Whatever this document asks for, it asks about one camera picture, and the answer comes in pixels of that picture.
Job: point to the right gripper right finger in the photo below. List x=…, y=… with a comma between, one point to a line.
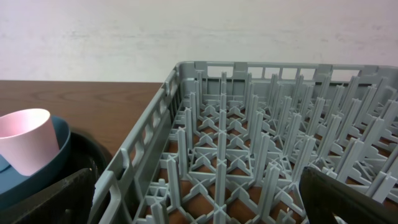
x=324, y=198

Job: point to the grey dishwasher rack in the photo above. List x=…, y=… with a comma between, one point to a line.
x=227, y=142

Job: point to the pink cup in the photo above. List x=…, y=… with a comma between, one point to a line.
x=28, y=140

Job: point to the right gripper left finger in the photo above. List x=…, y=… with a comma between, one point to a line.
x=66, y=201

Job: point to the round black serving tray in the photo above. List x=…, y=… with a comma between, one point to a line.
x=86, y=152

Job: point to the dark blue plate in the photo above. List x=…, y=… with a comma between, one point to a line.
x=16, y=187

